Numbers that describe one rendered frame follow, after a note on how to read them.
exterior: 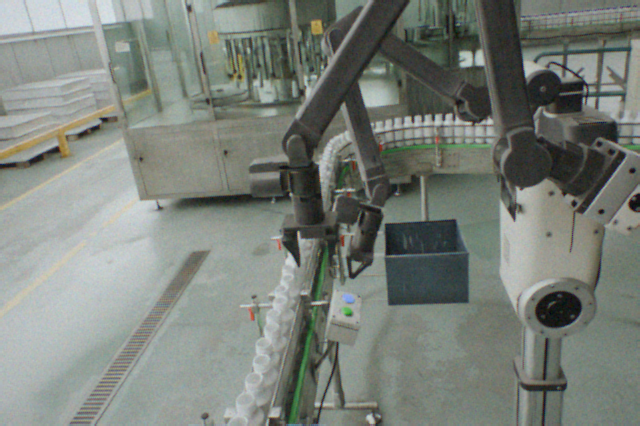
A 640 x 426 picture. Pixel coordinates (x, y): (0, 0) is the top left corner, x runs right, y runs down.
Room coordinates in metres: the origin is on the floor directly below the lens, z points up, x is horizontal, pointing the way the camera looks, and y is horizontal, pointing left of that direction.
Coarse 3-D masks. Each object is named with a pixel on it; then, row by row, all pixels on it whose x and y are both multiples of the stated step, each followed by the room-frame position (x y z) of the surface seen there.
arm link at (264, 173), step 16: (288, 144) 0.84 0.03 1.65; (304, 144) 0.84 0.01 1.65; (256, 160) 0.91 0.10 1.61; (272, 160) 0.88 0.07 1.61; (288, 160) 0.85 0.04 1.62; (304, 160) 0.85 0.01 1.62; (256, 176) 0.88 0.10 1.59; (272, 176) 0.87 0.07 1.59; (256, 192) 0.87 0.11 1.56; (272, 192) 0.87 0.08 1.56
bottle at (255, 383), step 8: (248, 376) 0.86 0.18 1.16; (256, 376) 0.87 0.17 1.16; (248, 384) 0.84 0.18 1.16; (256, 384) 0.84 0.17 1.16; (264, 384) 0.85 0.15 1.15; (256, 392) 0.84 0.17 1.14; (264, 392) 0.85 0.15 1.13; (256, 400) 0.83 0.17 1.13; (264, 400) 0.83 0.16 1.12; (272, 400) 0.85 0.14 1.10; (264, 408) 0.83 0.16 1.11; (264, 416) 0.83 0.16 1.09; (272, 424) 0.83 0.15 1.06
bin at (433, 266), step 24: (384, 240) 1.84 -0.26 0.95; (408, 240) 1.99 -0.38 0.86; (432, 240) 1.98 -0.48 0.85; (456, 240) 1.95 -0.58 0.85; (408, 264) 1.70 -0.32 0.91; (432, 264) 1.68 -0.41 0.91; (456, 264) 1.67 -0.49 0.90; (408, 288) 1.70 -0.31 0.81; (432, 288) 1.68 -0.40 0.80; (456, 288) 1.67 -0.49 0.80
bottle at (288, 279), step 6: (282, 276) 1.27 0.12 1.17; (288, 276) 1.27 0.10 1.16; (282, 282) 1.25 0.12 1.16; (288, 282) 1.24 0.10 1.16; (294, 282) 1.25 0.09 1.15; (288, 288) 1.24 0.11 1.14; (294, 288) 1.25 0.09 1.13; (294, 294) 1.23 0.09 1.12; (294, 300) 1.23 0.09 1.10; (300, 306) 1.24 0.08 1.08; (300, 312) 1.24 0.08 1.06; (300, 318) 1.23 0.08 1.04; (300, 324) 1.23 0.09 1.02
